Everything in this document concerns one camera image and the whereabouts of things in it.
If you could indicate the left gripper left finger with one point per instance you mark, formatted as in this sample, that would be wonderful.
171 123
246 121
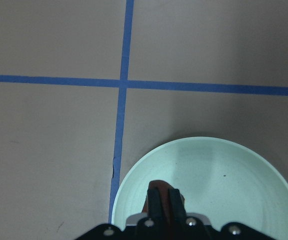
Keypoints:
148 225

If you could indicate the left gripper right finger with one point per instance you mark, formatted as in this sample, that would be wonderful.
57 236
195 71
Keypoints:
189 227

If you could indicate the brown bun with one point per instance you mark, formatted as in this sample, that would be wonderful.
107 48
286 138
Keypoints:
163 188

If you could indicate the light green plate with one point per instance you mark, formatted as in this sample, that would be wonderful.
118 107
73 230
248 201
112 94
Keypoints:
220 179

